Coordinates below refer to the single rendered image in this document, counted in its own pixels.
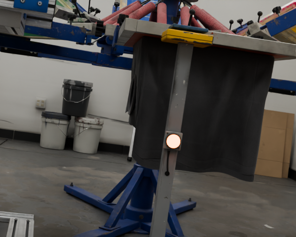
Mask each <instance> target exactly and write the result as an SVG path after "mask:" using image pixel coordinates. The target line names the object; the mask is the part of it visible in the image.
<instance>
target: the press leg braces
mask: <svg viewBox="0 0 296 237"><path fill-rule="evenodd" d="M132 172H133V168H132V170H131V171H130V172H129V173H128V174H127V175H126V176H125V177H124V178H123V179H122V180H121V181H120V182H119V183H118V184H117V185H116V186H115V187H114V188H113V189H112V190H111V191H110V192H109V194H108V195H107V196H106V197H105V198H104V199H103V200H98V201H100V202H102V203H104V204H106V205H116V206H115V208H114V209H113V211H112V213H111V214H110V216H109V218H108V220H107V221H106V223H105V225H102V226H99V228H101V229H106V230H110V231H112V230H114V229H118V228H120V227H121V226H118V225H116V224H117V222H118V221H119V219H120V217H121V215H122V213H123V212H124V210H125V208H126V206H127V205H128V203H129V201H130V199H131V198H132V196H133V194H134V192H135V191H136V189H137V187H138V185H139V183H140V181H141V180H142V178H143V175H144V168H140V167H138V168H137V170H136V171H135V173H134V174H133V173H132ZM158 175H159V172H158V170H151V174H150V179H151V181H152V183H153V185H154V188H155V190H154V194H155V195H156V188H157V181H158ZM123 191H124V192H123ZM122 192H123V194H122V196H121V197H120V199H119V201H118V202H117V204H115V203H113V201H114V200H115V199H116V198H117V197H118V196H119V195H120V194H121V193H122ZM167 221H168V223H169V226H170V228H171V232H166V233H167V234H169V235H171V236H173V237H187V236H184V234H183V231H182V229H181V226H180V224H179V221H178V218H177V216H176V214H175V211H174V209H173V206H172V204H171V201H170V207H169V213H168V220H167Z"/></svg>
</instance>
